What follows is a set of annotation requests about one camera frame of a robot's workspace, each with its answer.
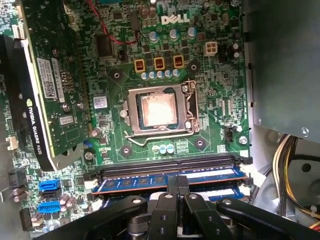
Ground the black RAM slot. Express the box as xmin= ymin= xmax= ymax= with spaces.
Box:
xmin=96 ymin=159 xmax=247 ymax=179
xmin=98 ymin=153 xmax=253 ymax=173

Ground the green Dell motherboard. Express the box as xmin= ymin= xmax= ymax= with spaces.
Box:
xmin=0 ymin=0 xmax=253 ymax=236

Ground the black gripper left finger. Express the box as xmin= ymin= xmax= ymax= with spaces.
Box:
xmin=34 ymin=175 xmax=180 ymax=240

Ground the thin wire locking lever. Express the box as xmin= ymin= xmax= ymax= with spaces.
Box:
xmin=124 ymin=79 xmax=201 ymax=146

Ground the silver CPU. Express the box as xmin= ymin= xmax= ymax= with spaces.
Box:
xmin=136 ymin=93 xmax=179 ymax=129

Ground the grey power supply unit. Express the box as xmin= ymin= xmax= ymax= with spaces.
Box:
xmin=249 ymin=0 xmax=320 ymax=145

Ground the black and grey PC case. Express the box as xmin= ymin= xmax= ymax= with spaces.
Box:
xmin=0 ymin=0 xmax=320 ymax=240

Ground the Nvidia Quadro graphics card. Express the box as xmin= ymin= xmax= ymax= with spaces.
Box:
xmin=0 ymin=0 xmax=93 ymax=173

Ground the red and black twisted wire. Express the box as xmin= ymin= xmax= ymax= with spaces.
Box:
xmin=84 ymin=0 xmax=140 ymax=46

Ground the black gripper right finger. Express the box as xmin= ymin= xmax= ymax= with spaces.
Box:
xmin=177 ymin=174 xmax=320 ymax=240

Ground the power supply wire bundle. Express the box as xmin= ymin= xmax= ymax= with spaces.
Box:
xmin=271 ymin=133 xmax=320 ymax=231

